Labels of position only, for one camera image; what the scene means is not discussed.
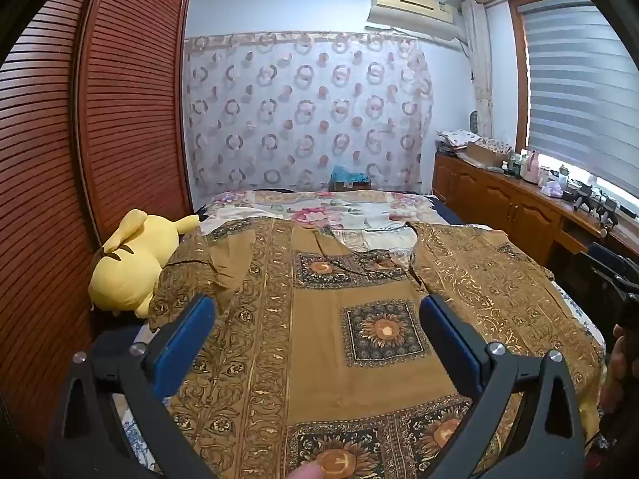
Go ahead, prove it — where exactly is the striped window blind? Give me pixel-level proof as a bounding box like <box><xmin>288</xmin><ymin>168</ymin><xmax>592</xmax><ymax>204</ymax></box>
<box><xmin>519</xmin><ymin>0</ymin><xmax>639</xmax><ymax>185</ymax></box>

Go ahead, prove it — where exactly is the wooden window frame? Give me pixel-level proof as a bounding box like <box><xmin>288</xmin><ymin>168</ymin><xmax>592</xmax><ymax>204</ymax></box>
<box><xmin>508</xmin><ymin>0</ymin><xmax>531</xmax><ymax>158</ymax></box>

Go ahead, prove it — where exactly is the yellow plush toy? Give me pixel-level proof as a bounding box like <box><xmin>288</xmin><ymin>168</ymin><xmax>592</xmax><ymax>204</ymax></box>
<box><xmin>89</xmin><ymin>208</ymin><xmax>203</xmax><ymax>317</ymax></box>

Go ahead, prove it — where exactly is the brown gold patterned shirt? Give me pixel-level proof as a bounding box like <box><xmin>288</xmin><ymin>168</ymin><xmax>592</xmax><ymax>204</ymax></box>
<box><xmin>148</xmin><ymin>217</ymin><xmax>607</xmax><ymax>479</ymax></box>

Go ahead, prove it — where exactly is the cream air conditioner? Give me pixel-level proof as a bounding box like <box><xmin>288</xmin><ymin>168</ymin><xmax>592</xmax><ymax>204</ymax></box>
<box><xmin>366</xmin><ymin>0</ymin><xmax>460</xmax><ymax>41</ymax></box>

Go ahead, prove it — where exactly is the cardboard box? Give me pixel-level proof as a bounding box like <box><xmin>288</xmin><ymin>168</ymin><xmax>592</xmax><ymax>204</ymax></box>
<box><xmin>464</xmin><ymin>141</ymin><xmax>510</xmax><ymax>168</ymax></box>

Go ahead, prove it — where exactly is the cream lace window curtain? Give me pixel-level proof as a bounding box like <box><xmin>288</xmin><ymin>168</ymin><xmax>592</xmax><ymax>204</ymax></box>
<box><xmin>462</xmin><ymin>0</ymin><xmax>495</xmax><ymax>138</ymax></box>

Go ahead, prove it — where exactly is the floral printed flat box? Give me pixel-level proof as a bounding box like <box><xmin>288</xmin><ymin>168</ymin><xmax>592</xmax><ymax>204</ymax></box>
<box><xmin>437</xmin><ymin>130</ymin><xmax>482</xmax><ymax>153</ymax></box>

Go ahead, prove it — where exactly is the black gadget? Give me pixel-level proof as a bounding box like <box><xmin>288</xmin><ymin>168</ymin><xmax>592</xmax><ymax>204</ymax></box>
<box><xmin>569</xmin><ymin>184</ymin><xmax>620</xmax><ymax>225</ymax></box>

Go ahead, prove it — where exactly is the person's left hand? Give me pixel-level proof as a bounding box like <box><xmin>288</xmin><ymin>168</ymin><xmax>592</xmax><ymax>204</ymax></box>
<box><xmin>288</xmin><ymin>461</ymin><xmax>325</xmax><ymax>479</ymax></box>

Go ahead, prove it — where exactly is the floral fleece blanket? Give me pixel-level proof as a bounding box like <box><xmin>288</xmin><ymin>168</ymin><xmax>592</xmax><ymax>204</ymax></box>
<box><xmin>202</xmin><ymin>190</ymin><xmax>450</xmax><ymax>253</ymax></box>

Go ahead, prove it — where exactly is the wooden louvered wardrobe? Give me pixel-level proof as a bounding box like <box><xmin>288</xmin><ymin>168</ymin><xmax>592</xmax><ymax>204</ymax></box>
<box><xmin>0</xmin><ymin>0</ymin><xmax>195</xmax><ymax>460</ymax></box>

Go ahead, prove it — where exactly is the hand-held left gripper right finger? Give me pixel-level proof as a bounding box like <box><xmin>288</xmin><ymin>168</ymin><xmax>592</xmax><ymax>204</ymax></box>
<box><xmin>418</xmin><ymin>293</ymin><xmax>587</xmax><ymax>479</ymax></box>

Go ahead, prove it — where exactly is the long wooden cabinet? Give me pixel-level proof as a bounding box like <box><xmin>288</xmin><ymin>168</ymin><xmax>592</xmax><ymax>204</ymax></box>
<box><xmin>432</xmin><ymin>152</ymin><xmax>639</xmax><ymax>270</ymax></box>

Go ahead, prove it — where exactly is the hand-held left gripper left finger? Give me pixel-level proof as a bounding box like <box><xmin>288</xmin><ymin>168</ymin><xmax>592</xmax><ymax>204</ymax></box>
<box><xmin>47</xmin><ymin>293</ymin><xmax>218</xmax><ymax>479</ymax></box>

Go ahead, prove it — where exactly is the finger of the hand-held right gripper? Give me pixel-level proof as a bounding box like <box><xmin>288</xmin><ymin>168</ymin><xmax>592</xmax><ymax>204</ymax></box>
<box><xmin>590</xmin><ymin>242</ymin><xmax>639</xmax><ymax>285</ymax></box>

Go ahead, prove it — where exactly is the circle patterned wall curtain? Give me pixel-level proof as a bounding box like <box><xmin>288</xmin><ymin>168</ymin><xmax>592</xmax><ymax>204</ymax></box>
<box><xmin>184</xmin><ymin>31</ymin><xmax>434</xmax><ymax>200</ymax></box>

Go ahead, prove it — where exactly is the teal box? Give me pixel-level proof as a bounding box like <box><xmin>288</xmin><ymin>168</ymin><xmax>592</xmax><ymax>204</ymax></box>
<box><xmin>329</xmin><ymin>164</ymin><xmax>373</xmax><ymax>193</ymax></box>

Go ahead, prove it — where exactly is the person's right hand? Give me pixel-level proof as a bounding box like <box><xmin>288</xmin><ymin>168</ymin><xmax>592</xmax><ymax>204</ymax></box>
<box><xmin>600</xmin><ymin>324</ymin><xmax>639</xmax><ymax>412</ymax></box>

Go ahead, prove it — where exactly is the navy bedsheet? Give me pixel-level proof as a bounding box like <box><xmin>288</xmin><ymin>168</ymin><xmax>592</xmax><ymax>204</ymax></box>
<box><xmin>430</xmin><ymin>194</ymin><xmax>462</xmax><ymax>225</ymax></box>

